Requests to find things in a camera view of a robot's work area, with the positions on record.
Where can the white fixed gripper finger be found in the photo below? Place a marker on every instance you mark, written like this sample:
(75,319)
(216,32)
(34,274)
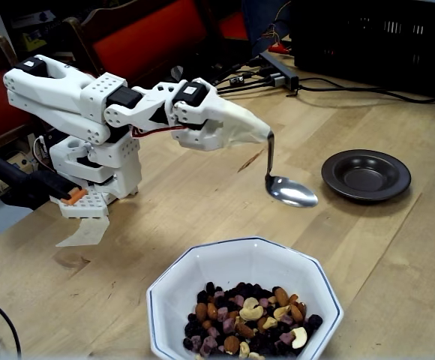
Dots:
(221,137)

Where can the white pivoting gripper finger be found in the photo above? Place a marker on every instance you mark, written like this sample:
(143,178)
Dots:
(178,112)

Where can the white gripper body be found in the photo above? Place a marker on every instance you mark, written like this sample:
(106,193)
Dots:
(213,129)

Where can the beige masking tape wrap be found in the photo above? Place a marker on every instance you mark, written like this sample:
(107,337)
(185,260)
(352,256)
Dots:
(243,123)

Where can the bent metal spoon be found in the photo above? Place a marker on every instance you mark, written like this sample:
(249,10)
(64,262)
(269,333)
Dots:
(292,195)

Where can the white octagonal bowl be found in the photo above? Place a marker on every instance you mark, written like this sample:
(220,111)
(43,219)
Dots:
(240,262)

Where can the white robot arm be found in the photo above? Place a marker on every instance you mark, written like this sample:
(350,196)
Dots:
(52,93)

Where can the dark brown plate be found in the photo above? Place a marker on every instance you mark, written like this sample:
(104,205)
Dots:
(365,178)

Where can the small black usb adapter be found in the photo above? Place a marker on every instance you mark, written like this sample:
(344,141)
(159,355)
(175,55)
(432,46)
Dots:
(240,80)

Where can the grey usb hub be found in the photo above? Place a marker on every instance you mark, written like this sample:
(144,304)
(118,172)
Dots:
(281,71)

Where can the red alligator clip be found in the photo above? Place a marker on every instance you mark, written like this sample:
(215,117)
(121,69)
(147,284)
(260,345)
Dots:
(279,48)

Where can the blue cloth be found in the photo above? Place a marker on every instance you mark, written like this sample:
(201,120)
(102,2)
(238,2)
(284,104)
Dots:
(258,22)

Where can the beige tape sheet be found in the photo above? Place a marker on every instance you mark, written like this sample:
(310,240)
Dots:
(86,234)

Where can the black orange bar clamp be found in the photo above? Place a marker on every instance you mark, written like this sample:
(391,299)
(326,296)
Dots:
(26,183)

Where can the white carton blue logo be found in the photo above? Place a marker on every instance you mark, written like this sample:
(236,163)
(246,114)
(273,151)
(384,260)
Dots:
(30,18)

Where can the black plastic crate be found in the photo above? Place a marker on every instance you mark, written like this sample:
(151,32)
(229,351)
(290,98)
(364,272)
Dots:
(371,45)

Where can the trail mix pile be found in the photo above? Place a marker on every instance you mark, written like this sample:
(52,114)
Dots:
(247,318)

